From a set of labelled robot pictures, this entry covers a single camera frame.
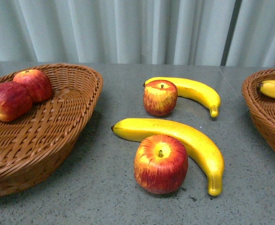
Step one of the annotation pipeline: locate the left brown wicker basket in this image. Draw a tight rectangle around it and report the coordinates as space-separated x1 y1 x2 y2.
0 63 103 196

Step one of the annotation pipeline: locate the rear yellow banana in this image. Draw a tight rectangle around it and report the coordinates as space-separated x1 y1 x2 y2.
143 77 221 118

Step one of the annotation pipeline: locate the yellow banana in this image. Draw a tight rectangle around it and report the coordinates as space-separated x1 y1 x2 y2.
111 118 225 196
143 77 221 118

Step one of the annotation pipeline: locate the small red yellow apple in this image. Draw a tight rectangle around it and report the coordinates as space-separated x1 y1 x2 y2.
143 79 178 117

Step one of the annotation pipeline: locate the brown wicker basket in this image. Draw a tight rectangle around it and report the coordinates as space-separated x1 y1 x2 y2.
0 63 103 196
242 68 275 152

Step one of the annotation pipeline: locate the right brown wicker basket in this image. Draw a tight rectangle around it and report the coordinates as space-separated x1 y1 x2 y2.
242 68 275 152

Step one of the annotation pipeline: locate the front yellow banana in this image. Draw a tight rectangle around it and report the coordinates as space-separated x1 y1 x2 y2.
111 118 225 196

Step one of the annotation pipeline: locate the white pleated curtain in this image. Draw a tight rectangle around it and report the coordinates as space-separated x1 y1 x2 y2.
0 0 275 67

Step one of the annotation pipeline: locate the dark red apple in basket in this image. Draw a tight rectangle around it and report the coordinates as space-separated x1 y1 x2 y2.
0 81 33 122

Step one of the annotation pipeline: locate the large red yellow apple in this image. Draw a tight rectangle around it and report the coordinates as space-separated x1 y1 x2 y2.
134 135 188 195

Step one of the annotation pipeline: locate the red apple rear of basket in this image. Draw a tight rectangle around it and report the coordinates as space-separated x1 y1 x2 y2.
13 69 53 103

